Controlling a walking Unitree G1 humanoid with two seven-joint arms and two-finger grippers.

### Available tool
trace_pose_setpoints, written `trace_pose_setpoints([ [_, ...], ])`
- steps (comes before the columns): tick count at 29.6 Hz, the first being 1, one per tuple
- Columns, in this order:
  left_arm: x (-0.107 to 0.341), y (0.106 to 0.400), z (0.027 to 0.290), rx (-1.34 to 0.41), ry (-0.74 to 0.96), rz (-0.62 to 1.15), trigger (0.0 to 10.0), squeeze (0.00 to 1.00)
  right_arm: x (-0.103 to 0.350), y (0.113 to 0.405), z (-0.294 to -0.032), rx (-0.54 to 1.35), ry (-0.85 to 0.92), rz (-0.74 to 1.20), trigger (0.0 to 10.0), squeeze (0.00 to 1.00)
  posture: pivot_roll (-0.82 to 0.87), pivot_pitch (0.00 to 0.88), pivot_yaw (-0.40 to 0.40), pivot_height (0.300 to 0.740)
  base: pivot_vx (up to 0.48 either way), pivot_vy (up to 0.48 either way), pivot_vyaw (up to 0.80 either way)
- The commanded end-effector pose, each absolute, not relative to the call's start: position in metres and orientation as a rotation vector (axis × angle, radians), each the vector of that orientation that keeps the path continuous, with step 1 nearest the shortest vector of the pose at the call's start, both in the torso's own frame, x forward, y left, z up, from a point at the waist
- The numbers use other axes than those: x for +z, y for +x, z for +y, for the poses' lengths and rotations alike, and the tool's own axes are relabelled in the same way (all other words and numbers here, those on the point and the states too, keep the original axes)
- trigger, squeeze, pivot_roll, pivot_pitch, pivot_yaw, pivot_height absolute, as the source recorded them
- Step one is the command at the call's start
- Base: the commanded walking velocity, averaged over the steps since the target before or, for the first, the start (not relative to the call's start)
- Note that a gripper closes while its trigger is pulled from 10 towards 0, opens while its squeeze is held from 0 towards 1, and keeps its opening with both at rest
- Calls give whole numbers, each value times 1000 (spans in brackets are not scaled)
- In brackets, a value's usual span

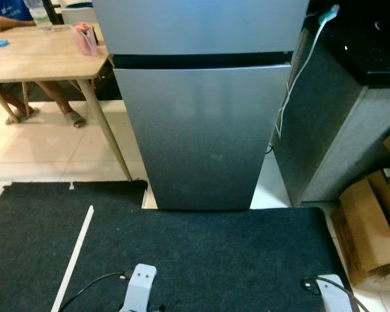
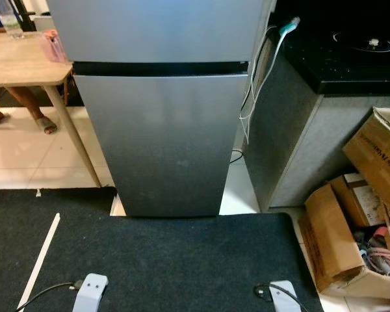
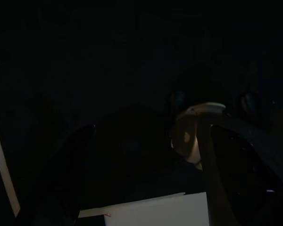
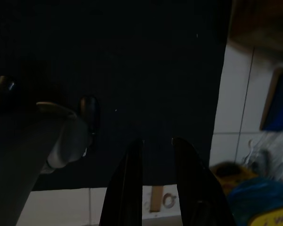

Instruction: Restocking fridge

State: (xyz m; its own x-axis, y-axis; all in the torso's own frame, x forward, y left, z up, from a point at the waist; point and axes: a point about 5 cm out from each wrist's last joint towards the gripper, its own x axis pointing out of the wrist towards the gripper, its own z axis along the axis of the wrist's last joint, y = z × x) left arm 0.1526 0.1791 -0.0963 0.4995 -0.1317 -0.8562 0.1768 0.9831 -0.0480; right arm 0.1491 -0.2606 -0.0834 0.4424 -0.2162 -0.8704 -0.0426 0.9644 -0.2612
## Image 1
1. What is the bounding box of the white cable with teal plug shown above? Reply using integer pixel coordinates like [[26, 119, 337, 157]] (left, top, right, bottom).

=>
[[275, 5, 341, 138]]

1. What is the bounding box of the pink transparent measuring jug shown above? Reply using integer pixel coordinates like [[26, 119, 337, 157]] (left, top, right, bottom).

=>
[[71, 23, 99, 57]]

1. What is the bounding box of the large open cardboard box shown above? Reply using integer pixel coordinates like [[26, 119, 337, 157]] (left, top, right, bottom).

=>
[[330, 178, 390, 285]]

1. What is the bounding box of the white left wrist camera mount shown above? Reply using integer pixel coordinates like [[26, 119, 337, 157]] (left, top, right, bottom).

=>
[[119, 263, 158, 312]]

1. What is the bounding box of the long white tape strip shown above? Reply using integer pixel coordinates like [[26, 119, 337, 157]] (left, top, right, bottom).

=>
[[50, 205, 95, 312]]

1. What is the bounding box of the person in blue shirt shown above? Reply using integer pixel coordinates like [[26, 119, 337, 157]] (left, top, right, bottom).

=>
[[0, 0, 88, 129]]

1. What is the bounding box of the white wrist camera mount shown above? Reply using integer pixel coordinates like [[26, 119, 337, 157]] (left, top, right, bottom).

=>
[[119, 263, 158, 312], [315, 274, 353, 312]]

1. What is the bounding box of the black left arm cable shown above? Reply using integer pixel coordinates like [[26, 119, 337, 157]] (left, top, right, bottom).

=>
[[57, 270, 135, 312]]

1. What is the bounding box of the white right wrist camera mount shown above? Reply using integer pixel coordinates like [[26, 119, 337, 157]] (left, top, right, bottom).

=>
[[315, 274, 353, 312]]

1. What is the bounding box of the black floor mat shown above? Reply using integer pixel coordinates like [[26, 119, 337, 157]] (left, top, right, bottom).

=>
[[0, 180, 353, 312]]

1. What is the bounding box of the small cardboard box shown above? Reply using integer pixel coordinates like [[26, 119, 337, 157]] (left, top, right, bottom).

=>
[[367, 168, 390, 226]]

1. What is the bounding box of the clear plastic water bottle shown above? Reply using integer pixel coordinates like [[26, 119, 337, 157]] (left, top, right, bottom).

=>
[[24, 0, 54, 31]]

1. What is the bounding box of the grey cabinet with black top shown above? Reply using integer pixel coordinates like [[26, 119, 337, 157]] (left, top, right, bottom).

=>
[[271, 0, 390, 206]]

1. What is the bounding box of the light wooden table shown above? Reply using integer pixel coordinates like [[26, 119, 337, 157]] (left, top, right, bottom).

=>
[[0, 23, 133, 181]]

